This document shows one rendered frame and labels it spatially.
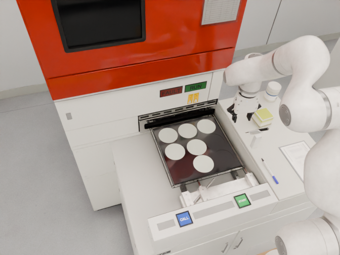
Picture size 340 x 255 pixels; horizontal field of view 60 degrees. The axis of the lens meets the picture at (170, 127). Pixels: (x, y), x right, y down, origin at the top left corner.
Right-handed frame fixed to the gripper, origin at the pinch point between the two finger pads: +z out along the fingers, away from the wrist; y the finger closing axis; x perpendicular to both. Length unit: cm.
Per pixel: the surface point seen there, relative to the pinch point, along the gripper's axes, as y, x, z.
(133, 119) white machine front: -49, 20, 14
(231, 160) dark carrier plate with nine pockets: -3.3, -7.0, 22.7
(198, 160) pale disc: -19.9, -4.8, 21.7
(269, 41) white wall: 120, 201, 102
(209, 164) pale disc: -14.9, -8.1, 22.1
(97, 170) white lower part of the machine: -74, 17, 50
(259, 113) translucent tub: 14.0, 9.4, 9.8
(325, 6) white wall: 184, 210, 69
